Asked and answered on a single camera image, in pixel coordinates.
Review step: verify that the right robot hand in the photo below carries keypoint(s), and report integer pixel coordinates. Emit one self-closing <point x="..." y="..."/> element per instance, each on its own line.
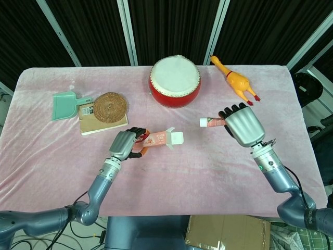
<point x="245" y="125"/>

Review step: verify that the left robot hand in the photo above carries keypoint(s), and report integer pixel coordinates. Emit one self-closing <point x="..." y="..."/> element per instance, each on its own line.
<point x="122" y="144"/>

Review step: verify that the pink toothpaste tube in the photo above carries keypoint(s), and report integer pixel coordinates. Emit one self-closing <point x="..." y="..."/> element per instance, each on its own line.
<point x="212" y="122"/>

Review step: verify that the pink Colgate toothpaste box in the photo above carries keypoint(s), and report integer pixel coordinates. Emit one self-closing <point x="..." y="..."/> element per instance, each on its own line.
<point x="162" y="139"/>

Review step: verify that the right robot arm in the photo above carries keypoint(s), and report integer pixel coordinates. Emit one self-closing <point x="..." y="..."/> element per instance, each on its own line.
<point x="281" y="177"/>

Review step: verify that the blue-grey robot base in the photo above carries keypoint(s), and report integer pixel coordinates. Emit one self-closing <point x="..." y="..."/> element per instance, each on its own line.
<point x="145" y="234"/>

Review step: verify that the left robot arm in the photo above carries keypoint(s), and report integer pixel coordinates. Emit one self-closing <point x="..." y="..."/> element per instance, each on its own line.
<point x="99" y="190"/>

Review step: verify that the brown cardboard box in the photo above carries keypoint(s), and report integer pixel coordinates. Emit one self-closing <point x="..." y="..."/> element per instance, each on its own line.
<point x="229" y="233"/>

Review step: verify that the brown kraft notebook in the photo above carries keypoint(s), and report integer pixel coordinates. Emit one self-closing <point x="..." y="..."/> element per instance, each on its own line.
<point x="99" y="126"/>

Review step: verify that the round woven rattan coaster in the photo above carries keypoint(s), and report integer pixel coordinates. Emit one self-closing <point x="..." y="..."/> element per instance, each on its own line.
<point x="110" y="107"/>

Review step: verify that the yellow rubber chicken toy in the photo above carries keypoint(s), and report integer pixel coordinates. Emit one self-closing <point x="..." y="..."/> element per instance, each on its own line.
<point x="238" y="82"/>

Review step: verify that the green plastic dustpan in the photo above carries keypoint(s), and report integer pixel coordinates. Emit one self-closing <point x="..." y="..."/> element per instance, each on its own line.
<point x="63" y="106"/>

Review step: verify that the pink plush tablecloth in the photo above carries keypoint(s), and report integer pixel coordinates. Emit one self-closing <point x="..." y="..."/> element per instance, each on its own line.
<point x="182" y="182"/>

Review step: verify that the black round stool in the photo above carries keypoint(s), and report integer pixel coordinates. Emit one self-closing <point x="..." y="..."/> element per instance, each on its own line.
<point x="308" y="88"/>

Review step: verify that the red drum with white skin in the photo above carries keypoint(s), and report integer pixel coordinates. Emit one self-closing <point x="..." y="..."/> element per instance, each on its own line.
<point x="174" y="78"/>

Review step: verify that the black pleated curtain panel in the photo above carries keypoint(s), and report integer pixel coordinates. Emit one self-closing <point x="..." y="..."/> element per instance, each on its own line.
<point x="174" y="26"/>
<point x="265" y="28"/>
<point x="18" y="39"/>
<point x="91" y="28"/>

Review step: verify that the white metal frame post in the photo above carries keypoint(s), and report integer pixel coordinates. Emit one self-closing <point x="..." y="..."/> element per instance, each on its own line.
<point x="218" y="31"/>
<point x="128" y="31"/>
<point x="312" y="43"/>
<point x="60" y="34"/>

